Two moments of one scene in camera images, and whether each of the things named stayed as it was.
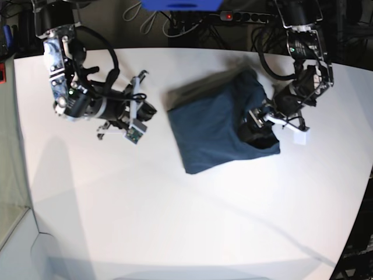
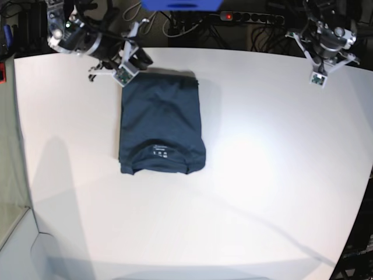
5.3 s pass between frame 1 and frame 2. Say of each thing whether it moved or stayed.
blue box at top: stayed
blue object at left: stayed
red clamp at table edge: stayed
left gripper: moved
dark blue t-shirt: moved
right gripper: moved
